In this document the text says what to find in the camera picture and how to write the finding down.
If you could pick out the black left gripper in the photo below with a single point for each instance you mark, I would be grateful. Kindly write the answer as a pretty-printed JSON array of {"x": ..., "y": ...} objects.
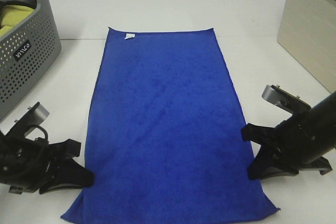
[{"x": 28, "y": 166}]

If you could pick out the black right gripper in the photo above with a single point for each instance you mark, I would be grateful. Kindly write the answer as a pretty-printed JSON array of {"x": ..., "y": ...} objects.
[{"x": 301, "y": 146}]

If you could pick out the blue microfibre towel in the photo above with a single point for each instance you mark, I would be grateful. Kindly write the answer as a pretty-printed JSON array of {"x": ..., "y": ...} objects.
[{"x": 163, "y": 138}]

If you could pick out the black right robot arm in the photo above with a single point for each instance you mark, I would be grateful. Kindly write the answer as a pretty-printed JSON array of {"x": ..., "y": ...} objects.
[{"x": 324, "y": 110}]

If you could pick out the grey perforated plastic basket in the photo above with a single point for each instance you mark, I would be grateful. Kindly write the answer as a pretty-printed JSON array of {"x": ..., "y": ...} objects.
[{"x": 27, "y": 52}]

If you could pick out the beige storage box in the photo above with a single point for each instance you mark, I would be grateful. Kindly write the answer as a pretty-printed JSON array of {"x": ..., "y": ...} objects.
[{"x": 307, "y": 32}]

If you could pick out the white towel label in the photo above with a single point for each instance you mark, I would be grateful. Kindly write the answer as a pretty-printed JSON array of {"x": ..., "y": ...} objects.
[{"x": 129, "y": 36}]

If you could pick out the yellow-green cloth in basket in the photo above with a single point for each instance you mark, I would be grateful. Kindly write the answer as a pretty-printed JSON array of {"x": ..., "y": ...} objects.
[{"x": 12, "y": 15}]

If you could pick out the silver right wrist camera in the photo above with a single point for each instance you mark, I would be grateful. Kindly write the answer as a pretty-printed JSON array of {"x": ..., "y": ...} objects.
[{"x": 284, "y": 100}]

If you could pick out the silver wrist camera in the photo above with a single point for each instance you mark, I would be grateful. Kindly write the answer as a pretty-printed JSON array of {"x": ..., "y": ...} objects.
[
  {"x": 35, "y": 115},
  {"x": 284, "y": 100}
]

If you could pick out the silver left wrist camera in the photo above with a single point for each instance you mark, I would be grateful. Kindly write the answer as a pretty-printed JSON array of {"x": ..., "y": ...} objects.
[{"x": 35, "y": 115}]

